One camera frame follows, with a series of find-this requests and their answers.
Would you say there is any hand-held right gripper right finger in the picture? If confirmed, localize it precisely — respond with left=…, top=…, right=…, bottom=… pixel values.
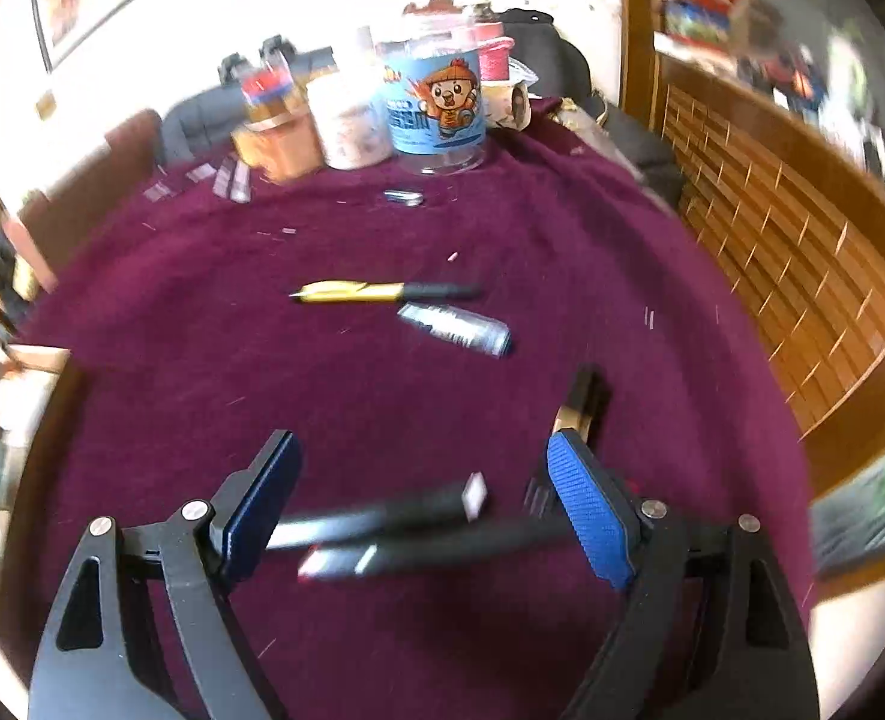
left=545, top=435, right=822, bottom=720

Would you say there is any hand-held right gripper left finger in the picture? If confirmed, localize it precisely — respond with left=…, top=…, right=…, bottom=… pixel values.
left=26, top=429, right=304, bottom=720

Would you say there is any black marker with red tip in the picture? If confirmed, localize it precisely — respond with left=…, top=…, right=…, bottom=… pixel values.
left=297, top=517, right=574, bottom=586

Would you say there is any black marker with white cap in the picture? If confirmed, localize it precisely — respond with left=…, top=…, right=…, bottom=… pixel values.
left=262, top=472, right=488, bottom=552

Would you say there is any wooden box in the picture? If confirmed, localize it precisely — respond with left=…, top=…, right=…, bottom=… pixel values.
left=0, top=345, right=72, bottom=593

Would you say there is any black gold lipstick tube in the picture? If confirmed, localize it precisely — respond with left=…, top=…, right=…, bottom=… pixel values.
left=523, top=366, right=612, bottom=518

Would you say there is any purple table cloth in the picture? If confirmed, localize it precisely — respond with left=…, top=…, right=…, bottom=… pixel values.
left=14, top=101, right=818, bottom=720

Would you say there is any blue marker pen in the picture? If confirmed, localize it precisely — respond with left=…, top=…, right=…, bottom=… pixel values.
left=397, top=302, right=514, bottom=359

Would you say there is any yellow black pen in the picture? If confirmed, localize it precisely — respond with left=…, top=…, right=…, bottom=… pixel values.
left=290, top=280, right=484, bottom=306

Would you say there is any green white box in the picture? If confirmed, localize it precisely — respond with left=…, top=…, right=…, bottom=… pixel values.
left=809, top=450, right=885, bottom=578

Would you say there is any wooden cabinet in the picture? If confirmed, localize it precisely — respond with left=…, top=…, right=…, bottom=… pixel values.
left=622, top=0, right=885, bottom=578

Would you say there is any brown chair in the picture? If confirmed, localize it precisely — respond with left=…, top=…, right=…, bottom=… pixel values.
left=3, top=109, right=166, bottom=293

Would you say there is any orange jar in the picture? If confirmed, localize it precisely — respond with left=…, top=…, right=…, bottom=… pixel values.
left=232, top=112, right=325, bottom=182

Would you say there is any dark grey sofa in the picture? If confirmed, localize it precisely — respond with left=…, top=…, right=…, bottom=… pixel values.
left=161, top=49, right=338, bottom=166

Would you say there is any white plastic jar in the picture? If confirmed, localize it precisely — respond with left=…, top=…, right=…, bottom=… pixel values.
left=305, top=75, right=394, bottom=170

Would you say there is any cardboard roll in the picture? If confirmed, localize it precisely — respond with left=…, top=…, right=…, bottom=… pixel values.
left=487, top=79, right=533, bottom=132

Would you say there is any red lid jar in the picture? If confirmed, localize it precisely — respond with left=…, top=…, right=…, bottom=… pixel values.
left=239, top=66, right=293, bottom=121

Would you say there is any blue cartoon label jar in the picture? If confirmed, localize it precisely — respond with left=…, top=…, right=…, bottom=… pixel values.
left=374, top=41, right=488, bottom=175

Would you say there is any red thread spool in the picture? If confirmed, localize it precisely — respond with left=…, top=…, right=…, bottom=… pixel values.
left=479, top=36, right=511, bottom=82

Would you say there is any black bag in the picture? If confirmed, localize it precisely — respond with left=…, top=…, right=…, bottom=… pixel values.
left=498, top=7, right=601, bottom=102

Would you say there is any row of colourful shelf items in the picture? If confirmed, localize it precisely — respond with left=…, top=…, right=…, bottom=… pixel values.
left=659, top=0, right=885, bottom=166

